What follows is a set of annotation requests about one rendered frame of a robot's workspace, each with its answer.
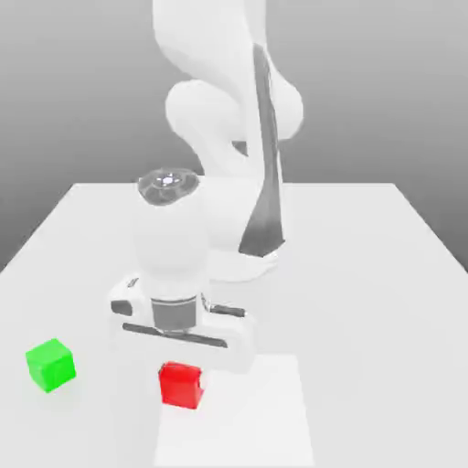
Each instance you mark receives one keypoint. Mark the small green cube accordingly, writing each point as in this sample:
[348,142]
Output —
[51,366]

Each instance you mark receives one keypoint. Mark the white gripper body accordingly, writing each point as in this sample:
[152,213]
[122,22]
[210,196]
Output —
[234,334]

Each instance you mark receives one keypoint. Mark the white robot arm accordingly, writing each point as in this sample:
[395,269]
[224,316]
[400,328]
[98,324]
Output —
[204,120]

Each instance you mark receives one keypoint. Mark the small red cube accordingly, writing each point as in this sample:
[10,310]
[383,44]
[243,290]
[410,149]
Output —
[178,385]

